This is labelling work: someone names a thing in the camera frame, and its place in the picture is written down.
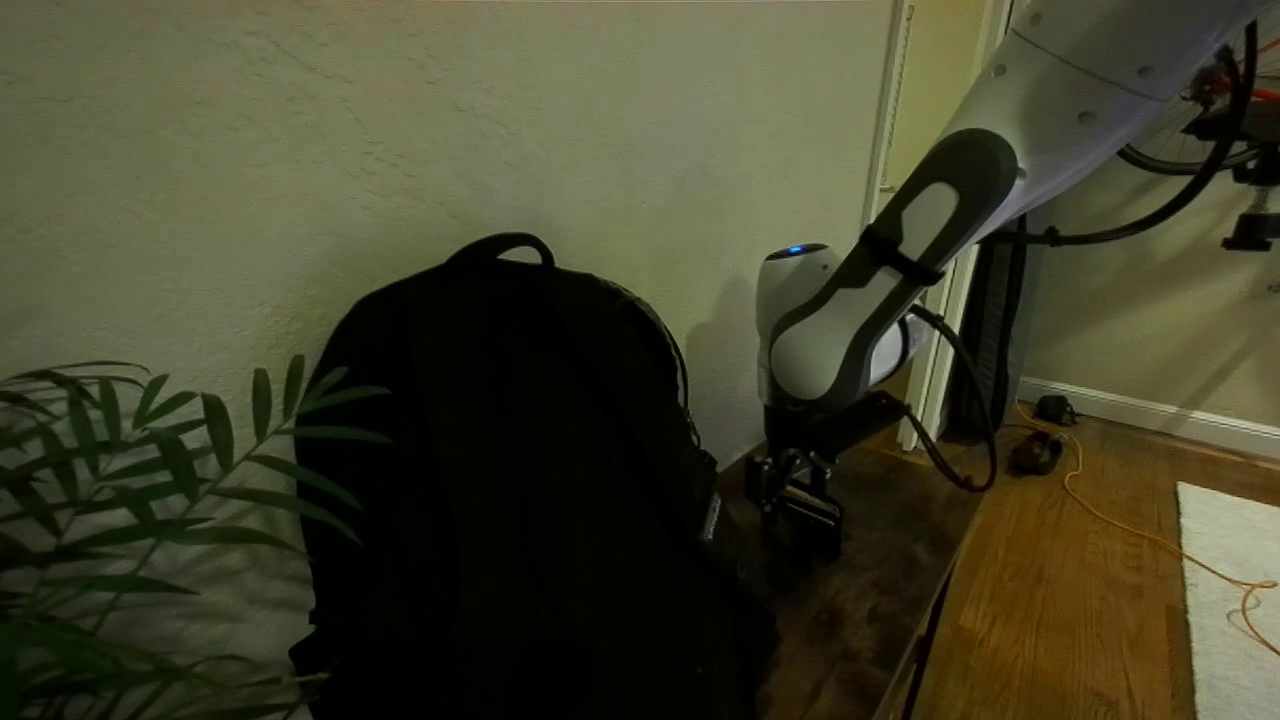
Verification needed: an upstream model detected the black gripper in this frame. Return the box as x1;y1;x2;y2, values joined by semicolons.
741;391;912;512

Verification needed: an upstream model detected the black upright stand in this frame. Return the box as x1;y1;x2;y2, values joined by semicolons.
940;214;1033;446

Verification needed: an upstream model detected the small black floor object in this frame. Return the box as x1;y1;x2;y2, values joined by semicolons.
1002;428;1068;483

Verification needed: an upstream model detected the small black floor plug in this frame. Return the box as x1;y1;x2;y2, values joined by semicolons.
1027;391;1082;430

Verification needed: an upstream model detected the black backpack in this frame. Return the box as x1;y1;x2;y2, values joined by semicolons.
289;226;784;720

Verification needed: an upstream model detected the white floor rug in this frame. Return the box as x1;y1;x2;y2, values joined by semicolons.
1170;475;1280;720

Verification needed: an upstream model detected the green potted palm plant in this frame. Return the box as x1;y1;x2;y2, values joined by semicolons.
0;349;393;720

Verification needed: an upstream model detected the orange floor cable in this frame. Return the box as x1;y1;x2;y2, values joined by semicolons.
1049;421;1280;659

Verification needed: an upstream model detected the white door frame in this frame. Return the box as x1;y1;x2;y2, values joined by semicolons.
850;0;1025;457

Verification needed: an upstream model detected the black clamp mount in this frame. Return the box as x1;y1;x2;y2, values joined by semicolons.
1174;44;1280;254

